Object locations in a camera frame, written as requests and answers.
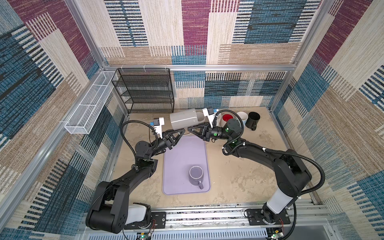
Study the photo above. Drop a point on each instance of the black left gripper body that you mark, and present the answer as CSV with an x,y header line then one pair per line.
x,y
165,142

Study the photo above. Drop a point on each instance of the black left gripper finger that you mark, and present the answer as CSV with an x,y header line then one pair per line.
x,y
172,132
176,137

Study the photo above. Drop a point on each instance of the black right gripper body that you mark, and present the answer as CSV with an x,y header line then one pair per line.
x,y
216,133

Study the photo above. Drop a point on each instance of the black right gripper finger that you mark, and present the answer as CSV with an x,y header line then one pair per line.
x,y
203,126
198,132

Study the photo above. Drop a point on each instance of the grey ceramic mug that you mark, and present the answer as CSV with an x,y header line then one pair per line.
x,y
186,118

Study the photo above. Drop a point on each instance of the white ceramic mug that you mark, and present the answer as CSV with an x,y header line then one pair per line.
x,y
226,118

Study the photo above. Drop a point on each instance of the light blue mug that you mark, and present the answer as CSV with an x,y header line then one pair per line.
x,y
244,117

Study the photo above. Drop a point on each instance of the black ceramic mug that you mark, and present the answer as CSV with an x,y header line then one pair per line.
x,y
252,121

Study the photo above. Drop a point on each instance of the purple ceramic mug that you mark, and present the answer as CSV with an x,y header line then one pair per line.
x,y
196,176

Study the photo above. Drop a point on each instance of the white patterned mug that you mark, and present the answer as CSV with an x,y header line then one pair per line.
x,y
218,121

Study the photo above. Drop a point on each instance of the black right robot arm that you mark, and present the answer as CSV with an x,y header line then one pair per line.
x,y
291,173

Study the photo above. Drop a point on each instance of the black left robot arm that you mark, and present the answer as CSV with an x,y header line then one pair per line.
x,y
110,210

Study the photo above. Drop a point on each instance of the lavender plastic tray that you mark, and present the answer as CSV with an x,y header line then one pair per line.
x,y
190,151

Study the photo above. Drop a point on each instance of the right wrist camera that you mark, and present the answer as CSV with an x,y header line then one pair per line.
x,y
212,115

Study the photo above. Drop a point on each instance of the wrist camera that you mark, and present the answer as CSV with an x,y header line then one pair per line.
x,y
212,115
158,123

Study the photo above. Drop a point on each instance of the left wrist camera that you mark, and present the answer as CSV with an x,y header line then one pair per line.
x,y
158,123

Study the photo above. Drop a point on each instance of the black wire mesh shelf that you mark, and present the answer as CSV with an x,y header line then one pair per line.
x,y
145,90

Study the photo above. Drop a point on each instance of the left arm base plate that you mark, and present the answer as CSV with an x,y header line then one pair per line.
x,y
153,220

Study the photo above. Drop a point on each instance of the white wire mesh basket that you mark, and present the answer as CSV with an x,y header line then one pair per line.
x,y
87,112

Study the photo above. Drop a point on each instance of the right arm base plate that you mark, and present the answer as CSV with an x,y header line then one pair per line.
x,y
256,217

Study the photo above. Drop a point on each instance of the aluminium front rail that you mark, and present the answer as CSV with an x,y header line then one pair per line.
x,y
229,222

